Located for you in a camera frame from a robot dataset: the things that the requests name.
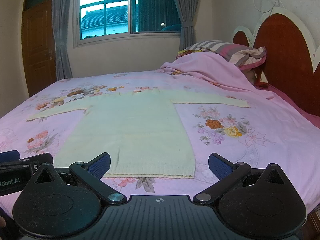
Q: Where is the pink blanket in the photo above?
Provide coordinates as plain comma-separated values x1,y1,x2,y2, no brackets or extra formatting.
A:
159,51,282,100

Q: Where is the pink floral bed sheet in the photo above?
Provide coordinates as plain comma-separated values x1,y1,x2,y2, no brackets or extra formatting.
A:
1,71,319,211

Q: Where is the pale yellow knit sweater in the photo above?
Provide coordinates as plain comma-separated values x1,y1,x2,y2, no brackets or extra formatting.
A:
31,89,248,178

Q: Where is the grey right curtain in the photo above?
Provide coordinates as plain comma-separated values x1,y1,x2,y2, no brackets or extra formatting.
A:
174,0,199,50

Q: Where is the red heart-shaped headboard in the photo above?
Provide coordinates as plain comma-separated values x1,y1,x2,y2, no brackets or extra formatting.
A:
232,7,319,115

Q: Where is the white framed window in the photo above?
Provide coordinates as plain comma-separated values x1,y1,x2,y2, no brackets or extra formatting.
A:
74,0,181,46

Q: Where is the grey left curtain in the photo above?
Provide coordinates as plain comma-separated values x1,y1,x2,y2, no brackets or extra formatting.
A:
52,0,73,80

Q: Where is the grey curtain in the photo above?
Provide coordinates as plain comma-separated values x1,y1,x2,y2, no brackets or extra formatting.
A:
174,0,199,50
52,0,73,80

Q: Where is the person's left hand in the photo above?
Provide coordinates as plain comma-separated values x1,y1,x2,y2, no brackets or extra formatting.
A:
0,217,6,228

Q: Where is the brown wooden door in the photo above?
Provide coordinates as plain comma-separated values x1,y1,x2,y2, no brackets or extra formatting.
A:
22,0,56,96

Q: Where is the striped pink grey pillow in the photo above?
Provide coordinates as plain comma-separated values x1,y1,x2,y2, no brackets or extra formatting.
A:
176,40,267,70

